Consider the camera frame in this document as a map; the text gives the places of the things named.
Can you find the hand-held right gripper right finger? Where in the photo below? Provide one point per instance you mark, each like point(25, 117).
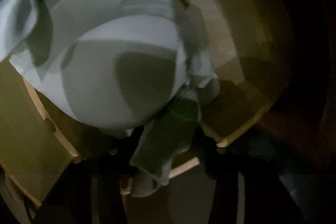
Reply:
point(210, 158)

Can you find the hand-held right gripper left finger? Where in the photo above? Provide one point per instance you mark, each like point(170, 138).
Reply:
point(123, 158)

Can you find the white underwear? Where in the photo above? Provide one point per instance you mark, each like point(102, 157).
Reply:
point(105, 29)

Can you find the wooden drawer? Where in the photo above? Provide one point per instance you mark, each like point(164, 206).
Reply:
point(231, 29)

